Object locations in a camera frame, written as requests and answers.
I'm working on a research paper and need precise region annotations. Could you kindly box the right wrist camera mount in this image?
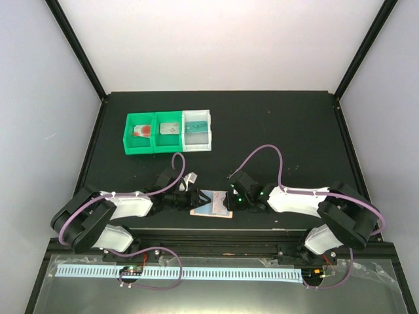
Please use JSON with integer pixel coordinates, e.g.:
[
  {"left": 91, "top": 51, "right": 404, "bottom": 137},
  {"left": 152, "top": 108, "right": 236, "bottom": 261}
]
[{"left": 227, "top": 171, "right": 240, "bottom": 186}]

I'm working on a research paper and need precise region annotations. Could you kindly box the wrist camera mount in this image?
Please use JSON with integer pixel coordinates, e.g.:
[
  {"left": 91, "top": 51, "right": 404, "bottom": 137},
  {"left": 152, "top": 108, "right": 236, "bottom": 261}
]
[
  {"left": 178, "top": 172, "right": 197, "bottom": 192},
  {"left": 227, "top": 171, "right": 240, "bottom": 186}
]

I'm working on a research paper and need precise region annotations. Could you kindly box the black frame post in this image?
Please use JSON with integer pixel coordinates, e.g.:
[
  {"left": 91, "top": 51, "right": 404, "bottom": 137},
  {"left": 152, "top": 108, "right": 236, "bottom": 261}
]
[
  {"left": 45, "top": 0, "right": 107, "bottom": 101},
  {"left": 334, "top": 0, "right": 398, "bottom": 101}
]

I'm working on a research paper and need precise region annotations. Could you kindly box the left green plastic bin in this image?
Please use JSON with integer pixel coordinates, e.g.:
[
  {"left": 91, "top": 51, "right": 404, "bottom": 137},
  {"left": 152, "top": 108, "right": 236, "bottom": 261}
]
[{"left": 122, "top": 113, "right": 154, "bottom": 155}]

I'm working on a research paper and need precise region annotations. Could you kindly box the white floral card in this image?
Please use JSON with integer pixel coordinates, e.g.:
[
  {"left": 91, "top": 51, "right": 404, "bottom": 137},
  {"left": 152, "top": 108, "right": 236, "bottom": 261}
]
[
  {"left": 160, "top": 122, "right": 180, "bottom": 135},
  {"left": 211, "top": 191, "right": 228, "bottom": 215}
]

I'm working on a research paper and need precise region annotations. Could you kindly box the white translucent plastic bin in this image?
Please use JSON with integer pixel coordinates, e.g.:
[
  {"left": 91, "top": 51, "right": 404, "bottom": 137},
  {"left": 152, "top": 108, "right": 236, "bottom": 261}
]
[{"left": 181, "top": 110, "right": 212, "bottom": 152}]

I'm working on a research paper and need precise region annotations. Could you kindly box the right small circuit board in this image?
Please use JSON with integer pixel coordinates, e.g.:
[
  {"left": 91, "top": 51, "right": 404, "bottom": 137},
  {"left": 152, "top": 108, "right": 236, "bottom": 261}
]
[{"left": 301, "top": 268, "right": 328, "bottom": 279}]

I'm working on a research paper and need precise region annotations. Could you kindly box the white floral card in bin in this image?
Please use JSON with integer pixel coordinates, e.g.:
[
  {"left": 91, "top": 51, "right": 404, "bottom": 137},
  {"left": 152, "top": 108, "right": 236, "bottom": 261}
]
[{"left": 160, "top": 122, "right": 180, "bottom": 135}]

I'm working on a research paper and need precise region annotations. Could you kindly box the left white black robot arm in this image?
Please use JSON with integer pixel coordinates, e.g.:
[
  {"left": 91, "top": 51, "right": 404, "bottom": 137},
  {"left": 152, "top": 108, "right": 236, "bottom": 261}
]
[{"left": 50, "top": 168, "right": 212, "bottom": 261}]

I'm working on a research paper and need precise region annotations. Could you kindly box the green plastic bin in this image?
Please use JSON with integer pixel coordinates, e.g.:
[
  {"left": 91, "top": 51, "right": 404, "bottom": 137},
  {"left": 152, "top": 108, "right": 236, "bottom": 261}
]
[
  {"left": 122, "top": 113, "right": 154, "bottom": 155},
  {"left": 152, "top": 111, "right": 183, "bottom": 153}
]

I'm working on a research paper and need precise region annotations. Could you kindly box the middle green plastic bin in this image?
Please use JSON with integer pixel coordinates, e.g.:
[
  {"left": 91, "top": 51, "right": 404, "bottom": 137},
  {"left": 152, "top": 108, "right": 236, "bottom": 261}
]
[{"left": 152, "top": 111, "right": 183, "bottom": 153}]

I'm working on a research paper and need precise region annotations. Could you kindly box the right black frame post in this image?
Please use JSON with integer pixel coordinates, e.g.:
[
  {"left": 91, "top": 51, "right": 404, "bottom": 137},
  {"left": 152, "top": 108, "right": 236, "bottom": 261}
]
[{"left": 334, "top": 0, "right": 398, "bottom": 101}]

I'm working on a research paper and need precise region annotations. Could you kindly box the small circuit board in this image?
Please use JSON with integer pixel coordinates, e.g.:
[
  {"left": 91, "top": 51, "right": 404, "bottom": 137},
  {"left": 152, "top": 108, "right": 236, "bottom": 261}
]
[
  {"left": 301, "top": 268, "right": 328, "bottom": 279},
  {"left": 119, "top": 266, "right": 143, "bottom": 277}
]

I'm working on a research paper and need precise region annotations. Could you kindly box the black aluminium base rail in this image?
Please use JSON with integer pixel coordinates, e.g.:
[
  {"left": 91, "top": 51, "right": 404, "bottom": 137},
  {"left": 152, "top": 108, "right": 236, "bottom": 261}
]
[{"left": 45, "top": 229, "right": 399, "bottom": 262}]

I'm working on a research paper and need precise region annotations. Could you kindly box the left black frame post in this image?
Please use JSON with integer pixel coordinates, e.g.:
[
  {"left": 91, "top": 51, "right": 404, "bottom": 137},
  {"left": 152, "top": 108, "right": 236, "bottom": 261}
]
[{"left": 45, "top": 0, "right": 107, "bottom": 101}]

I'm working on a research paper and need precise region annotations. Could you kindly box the left small circuit board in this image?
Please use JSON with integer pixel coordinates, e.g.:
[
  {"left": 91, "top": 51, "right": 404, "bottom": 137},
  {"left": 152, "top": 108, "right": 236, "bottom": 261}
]
[{"left": 119, "top": 266, "right": 143, "bottom": 277}]

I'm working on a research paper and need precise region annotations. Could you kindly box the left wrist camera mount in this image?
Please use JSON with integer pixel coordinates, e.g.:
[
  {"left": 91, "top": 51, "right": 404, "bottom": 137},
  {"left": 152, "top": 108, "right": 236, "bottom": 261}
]
[{"left": 178, "top": 172, "right": 197, "bottom": 192}]

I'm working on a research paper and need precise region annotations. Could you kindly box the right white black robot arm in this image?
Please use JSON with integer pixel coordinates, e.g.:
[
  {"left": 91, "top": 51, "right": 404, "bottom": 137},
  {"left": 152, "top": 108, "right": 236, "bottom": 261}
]
[{"left": 223, "top": 170, "right": 384, "bottom": 264}]

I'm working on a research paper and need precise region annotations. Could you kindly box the light blue slotted cable duct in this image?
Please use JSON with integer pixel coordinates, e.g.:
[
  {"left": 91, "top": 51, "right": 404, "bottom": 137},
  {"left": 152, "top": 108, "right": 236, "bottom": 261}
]
[{"left": 55, "top": 264, "right": 303, "bottom": 283}]

